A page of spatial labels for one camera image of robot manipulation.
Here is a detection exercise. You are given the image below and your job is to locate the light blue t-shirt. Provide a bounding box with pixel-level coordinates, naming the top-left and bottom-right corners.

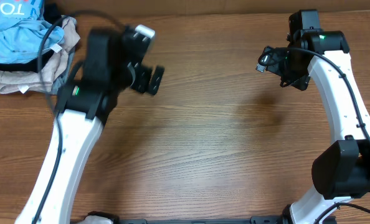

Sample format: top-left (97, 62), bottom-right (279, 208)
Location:
top-left (0, 0), bottom-right (65, 65)

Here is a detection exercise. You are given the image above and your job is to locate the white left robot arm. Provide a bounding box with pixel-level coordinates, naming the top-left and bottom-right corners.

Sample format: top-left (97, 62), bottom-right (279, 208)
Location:
top-left (16, 25), bottom-right (164, 223)

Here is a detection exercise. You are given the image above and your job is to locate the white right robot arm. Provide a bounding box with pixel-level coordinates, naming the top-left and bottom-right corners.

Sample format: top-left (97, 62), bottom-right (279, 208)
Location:
top-left (251, 9), bottom-right (370, 224)

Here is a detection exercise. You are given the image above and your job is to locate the grey folded garment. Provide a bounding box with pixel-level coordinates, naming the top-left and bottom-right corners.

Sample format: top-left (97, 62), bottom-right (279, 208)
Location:
top-left (50, 47), bottom-right (75, 95)

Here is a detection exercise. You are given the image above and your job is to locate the black folded garment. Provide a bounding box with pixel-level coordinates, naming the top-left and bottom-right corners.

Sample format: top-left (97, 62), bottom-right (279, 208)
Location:
top-left (0, 2), bottom-right (63, 74)

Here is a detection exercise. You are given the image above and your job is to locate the beige folded garment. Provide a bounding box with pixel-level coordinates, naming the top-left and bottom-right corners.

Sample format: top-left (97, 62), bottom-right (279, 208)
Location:
top-left (0, 15), bottom-right (81, 95)

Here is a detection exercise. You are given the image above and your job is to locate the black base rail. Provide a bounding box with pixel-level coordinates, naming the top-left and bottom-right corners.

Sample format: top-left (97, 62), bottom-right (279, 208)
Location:
top-left (118, 215), bottom-right (292, 224)

